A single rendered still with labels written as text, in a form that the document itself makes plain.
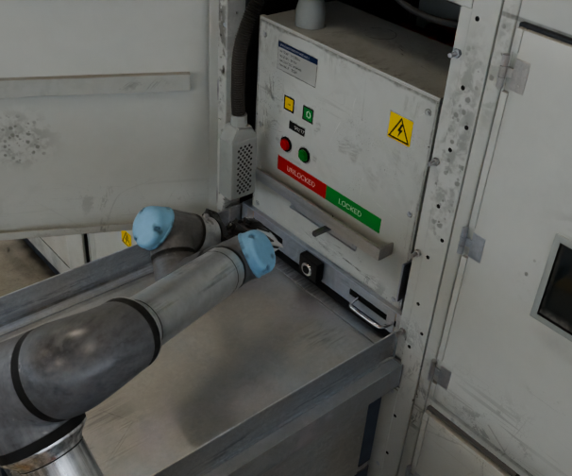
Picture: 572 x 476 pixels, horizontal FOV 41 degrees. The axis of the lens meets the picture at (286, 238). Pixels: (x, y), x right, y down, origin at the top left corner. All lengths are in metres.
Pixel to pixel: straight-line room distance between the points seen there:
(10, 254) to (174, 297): 2.37
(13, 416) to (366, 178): 0.85
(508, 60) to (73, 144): 1.04
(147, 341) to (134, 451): 0.49
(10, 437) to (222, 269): 0.37
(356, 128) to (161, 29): 0.50
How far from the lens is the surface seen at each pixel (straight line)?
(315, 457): 1.58
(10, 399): 0.94
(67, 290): 1.70
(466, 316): 1.37
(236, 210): 1.87
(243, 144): 1.66
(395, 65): 1.46
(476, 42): 1.21
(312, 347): 1.58
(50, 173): 1.86
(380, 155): 1.46
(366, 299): 1.62
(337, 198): 1.59
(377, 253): 1.50
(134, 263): 1.76
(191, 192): 1.90
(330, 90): 1.52
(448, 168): 1.30
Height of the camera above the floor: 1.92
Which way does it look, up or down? 35 degrees down
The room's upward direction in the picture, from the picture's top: 4 degrees clockwise
